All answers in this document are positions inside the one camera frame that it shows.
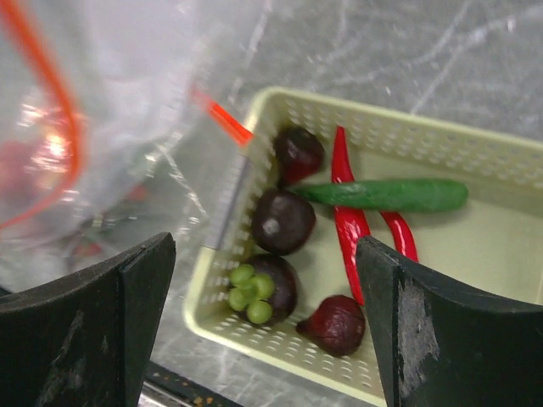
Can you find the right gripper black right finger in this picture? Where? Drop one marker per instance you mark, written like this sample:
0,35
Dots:
441,342

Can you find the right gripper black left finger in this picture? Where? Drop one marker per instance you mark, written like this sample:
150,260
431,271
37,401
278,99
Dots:
85,339

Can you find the clear zip bag orange zipper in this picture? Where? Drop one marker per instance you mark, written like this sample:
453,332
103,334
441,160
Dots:
93,95

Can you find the dark purple plum top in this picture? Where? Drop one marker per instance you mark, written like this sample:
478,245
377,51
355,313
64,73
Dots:
299,154

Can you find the dark purple plum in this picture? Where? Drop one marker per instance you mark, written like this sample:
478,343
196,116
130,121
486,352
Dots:
282,221
337,326
299,154

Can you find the dark purple plum bottom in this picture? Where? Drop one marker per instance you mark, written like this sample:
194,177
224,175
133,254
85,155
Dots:
337,326

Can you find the green chili pepper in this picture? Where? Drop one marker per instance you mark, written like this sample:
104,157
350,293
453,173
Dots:
425,195

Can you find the small green grape bunch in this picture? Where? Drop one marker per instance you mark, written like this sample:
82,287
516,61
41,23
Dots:
263,289

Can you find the cream plastic basket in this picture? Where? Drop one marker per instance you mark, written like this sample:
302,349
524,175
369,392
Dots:
494,243

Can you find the dark purple plum middle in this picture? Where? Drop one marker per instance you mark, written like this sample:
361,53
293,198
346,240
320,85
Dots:
282,221

